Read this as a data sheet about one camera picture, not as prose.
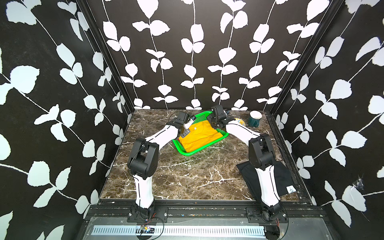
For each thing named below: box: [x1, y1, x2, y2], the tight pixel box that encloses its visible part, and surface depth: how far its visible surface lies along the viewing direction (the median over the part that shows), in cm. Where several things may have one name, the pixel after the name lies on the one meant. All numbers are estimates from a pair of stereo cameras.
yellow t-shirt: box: [178, 120, 223, 153], surface depth 101 cm
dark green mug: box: [248, 110, 263, 128], surface depth 107 cm
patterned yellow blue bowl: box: [234, 118, 246, 127], surface depth 112 cm
